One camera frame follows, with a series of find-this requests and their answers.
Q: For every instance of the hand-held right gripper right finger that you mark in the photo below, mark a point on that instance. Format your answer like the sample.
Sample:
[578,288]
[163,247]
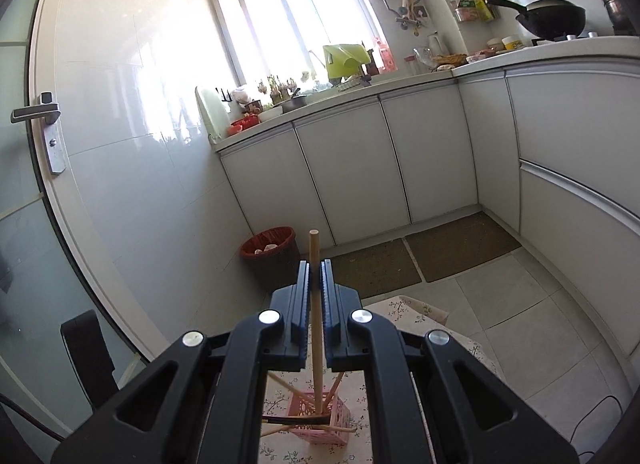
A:
[327,304]

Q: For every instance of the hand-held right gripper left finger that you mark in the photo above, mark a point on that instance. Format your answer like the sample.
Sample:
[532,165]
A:
[301,294]

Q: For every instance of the long wooden chopstick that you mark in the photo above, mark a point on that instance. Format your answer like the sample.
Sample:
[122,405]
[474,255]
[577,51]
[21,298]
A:
[314,249]

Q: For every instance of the pink perforated utensil holder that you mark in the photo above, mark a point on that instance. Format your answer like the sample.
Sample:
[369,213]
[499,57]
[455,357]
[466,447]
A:
[340,414]

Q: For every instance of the black chopstick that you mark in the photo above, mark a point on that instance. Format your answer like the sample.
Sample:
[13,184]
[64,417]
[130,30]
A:
[290,421]

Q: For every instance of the brown floor mat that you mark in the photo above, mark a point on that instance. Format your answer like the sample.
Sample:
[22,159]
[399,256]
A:
[370,269]
[460,249]

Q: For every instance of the red trash bin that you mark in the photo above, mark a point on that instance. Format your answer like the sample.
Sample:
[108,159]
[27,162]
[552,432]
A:
[265,244]

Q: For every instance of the floral tablecloth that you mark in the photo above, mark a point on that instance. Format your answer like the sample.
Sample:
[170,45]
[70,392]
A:
[410,314]

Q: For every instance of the white base cabinet with doors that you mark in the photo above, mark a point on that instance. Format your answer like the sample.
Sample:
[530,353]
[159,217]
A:
[350,169]

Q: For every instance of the frosted glass door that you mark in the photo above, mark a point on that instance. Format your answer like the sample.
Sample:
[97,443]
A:
[20,244]

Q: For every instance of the red plastic basket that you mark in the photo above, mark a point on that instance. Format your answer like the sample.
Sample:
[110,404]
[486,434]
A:
[242,126]

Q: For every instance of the white bowl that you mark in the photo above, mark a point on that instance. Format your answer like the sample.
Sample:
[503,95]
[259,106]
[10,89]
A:
[271,114]

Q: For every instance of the metal pot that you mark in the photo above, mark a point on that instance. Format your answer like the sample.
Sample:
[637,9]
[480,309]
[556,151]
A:
[295,104]

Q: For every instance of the white cutting board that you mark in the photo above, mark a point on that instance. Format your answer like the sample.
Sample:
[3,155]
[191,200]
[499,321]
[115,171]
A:
[207,114]

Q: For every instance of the green plastic container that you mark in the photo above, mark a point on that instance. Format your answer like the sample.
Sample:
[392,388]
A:
[345,61]

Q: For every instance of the pink carton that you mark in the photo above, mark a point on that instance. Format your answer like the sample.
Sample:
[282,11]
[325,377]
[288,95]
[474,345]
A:
[384,55]

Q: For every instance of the clear glass jug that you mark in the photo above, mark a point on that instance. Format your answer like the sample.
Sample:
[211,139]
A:
[422,61]

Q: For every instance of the kitchen window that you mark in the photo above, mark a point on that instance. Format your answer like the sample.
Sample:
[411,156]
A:
[300,19]

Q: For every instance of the white base cabinet with drawers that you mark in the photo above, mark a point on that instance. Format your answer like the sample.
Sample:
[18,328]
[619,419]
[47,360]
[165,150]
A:
[575,144]

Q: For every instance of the yellow lidded jar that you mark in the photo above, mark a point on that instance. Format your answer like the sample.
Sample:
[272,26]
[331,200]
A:
[511,42]

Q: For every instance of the black wok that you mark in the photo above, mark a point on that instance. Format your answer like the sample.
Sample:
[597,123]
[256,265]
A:
[550,19]

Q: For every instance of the black wall hooks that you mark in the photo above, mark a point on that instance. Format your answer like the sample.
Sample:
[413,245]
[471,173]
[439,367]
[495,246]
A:
[223,94]

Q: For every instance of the wall rack with bottles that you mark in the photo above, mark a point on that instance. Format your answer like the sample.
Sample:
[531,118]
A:
[475,6]

